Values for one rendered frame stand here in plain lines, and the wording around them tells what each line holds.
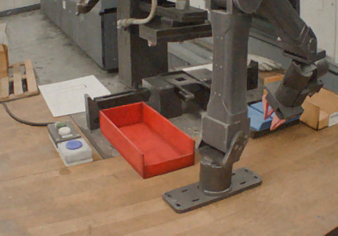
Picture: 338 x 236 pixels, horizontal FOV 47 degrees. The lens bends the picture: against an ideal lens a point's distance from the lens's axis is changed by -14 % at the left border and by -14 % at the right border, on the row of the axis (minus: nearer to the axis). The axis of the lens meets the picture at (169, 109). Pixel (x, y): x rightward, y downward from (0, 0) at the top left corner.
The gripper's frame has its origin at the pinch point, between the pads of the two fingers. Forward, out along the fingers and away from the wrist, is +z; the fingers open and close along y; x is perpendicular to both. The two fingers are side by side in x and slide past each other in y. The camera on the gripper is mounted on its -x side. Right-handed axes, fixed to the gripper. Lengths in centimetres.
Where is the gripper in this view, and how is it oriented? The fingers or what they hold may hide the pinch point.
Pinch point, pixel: (270, 122)
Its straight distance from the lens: 105.7
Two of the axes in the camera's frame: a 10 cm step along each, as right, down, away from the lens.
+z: -2.4, 6.4, 7.3
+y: -4.3, -7.4, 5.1
